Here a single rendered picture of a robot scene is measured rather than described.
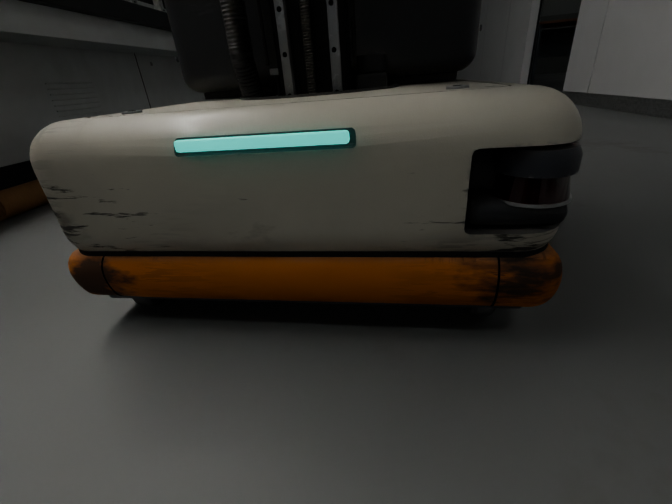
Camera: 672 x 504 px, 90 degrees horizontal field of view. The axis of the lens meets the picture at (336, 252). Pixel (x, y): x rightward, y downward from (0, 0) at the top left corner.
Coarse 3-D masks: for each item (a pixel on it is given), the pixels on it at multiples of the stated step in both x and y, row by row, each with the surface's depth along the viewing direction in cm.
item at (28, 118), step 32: (0, 64) 127; (32, 64) 139; (64, 64) 153; (96, 64) 170; (128, 64) 191; (160, 64) 218; (0, 96) 127; (32, 96) 139; (64, 96) 152; (96, 96) 169; (128, 96) 191; (160, 96) 218; (192, 96) 254; (0, 128) 127; (32, 128) 138; (0, 160) 127
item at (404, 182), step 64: (64, 128) 38; (128, 128) 37; (192, 128) 35; (256, 128) 34; (320, 128) 33; (384, 128) 32; (448, 128) 31; (512, 128) 30; (576, 128) 30; (64, 192) 40; (128, 192) 38; (192, 192) 37; (256, 192) 36; (320, 192) 35; (384, 192) 34; (448, 192) 33; (512, 192) 33; (128, 256) 44; (192, 256) 42; (256, 256) 40; (320, 256) 39; (384, 256) 38; (448, 256) 37; (512, 256) 36
